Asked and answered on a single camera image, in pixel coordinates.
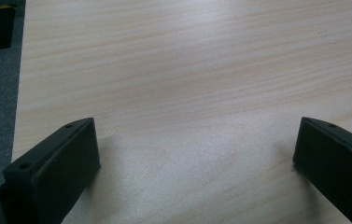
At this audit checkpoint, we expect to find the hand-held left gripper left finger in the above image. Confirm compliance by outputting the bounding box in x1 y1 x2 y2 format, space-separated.
1 117 102 224

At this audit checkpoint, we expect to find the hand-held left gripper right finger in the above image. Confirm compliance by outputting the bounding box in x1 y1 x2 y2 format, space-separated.
292 116 352 224

